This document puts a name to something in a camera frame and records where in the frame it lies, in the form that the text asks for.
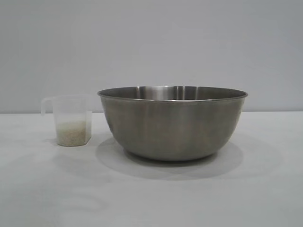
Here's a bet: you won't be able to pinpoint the translucent plastic measuring cup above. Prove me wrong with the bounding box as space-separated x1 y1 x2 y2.
40 94 92 146

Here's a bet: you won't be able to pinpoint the white rice grains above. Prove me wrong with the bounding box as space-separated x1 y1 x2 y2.
56 120 85 146

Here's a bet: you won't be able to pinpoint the stainless steel mixing bowl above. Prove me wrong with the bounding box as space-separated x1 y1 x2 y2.
97 85 249 162

